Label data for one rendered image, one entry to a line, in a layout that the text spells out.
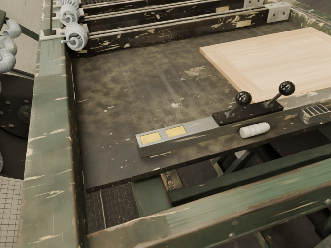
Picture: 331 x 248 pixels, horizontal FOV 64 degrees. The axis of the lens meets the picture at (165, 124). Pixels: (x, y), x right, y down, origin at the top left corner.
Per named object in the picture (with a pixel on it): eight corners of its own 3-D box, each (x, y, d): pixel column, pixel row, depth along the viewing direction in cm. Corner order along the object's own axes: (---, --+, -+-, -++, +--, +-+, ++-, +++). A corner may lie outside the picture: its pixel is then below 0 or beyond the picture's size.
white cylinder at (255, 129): (244, 140, 72) (269, 133, 74) (246, 132, 70) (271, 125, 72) (238, 133, 74) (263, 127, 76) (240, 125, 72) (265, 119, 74)
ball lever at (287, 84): (273, 111, 76) (301, 89, 64) (261, 114, 75) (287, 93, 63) (268, 100, 77) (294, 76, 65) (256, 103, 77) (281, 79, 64)
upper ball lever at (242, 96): (236, 121, 74) (257, 100, 61) (223, 124, 73) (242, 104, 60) (231, 109, 75) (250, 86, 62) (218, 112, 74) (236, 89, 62)
